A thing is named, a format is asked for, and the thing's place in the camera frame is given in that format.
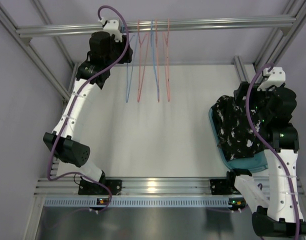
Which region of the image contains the pink empty wire hanger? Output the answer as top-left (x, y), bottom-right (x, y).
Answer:
top-left (154, 19), bottom-right (160, 80)

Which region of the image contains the teal plastic bin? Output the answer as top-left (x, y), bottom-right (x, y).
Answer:
top-left (208, 103), bottom-right (268, 174)

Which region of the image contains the black white patterned garment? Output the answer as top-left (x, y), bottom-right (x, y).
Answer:
top-left (211, 95), bottom-right (265, 162)

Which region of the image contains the aluminium frame post left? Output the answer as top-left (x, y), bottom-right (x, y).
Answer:
top-left (0, 0), bottom-right (83, 101)

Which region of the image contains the aluminium frame post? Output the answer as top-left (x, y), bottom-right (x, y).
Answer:
top-left (0, 0), bottom-right (83, 101)
top-left (232, 0), bottom-right (306, 81)

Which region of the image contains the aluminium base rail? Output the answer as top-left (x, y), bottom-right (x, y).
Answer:
top-left (33, 176), bottom-right (227, 197)

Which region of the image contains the blue wire hanger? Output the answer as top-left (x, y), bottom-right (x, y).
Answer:
top-left (125, 33), bottom-right (139, 103)
top-left (150, 20), bottom-right (160, 103)

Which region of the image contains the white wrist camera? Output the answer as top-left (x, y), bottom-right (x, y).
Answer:
top-left (257, 67), bottom-right (286, 92)
top-left (98, 17), bottom-right (123, 38)

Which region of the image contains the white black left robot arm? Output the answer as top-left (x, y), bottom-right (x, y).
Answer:
top-left (43, 31), bottom-right (133, 195)

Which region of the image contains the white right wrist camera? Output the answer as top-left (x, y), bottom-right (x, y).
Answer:
top-left (257, 67), bottom-right (286, 92)

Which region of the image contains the blue empty wire hanger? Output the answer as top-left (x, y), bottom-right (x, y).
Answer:
top-left (150, 20), bottom-right (160, 103)

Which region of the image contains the pink wire hanger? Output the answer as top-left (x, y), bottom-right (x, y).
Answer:
top-left (137, 20), bottom-right (149, 103)
top-left (154, 19), bottom-right (160, 80)

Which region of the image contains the aluminium frame post right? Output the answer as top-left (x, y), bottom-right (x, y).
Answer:
top-left (232, 0), bottom-right (306, 81)

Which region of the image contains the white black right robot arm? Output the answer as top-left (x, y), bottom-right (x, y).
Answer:
top-left (210, 82), bottom-right (306, 239)

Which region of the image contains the perforated grey cable duct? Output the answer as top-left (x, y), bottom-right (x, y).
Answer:
top-left (44, 197), bottom-right (246, 208)

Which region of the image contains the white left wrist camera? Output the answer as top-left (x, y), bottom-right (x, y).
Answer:
top-left (98, 17), bottom-right (123, 38)

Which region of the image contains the aluminium hanging rail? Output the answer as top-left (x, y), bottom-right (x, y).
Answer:
top-left (15, 15), bottom-right (296, 38)

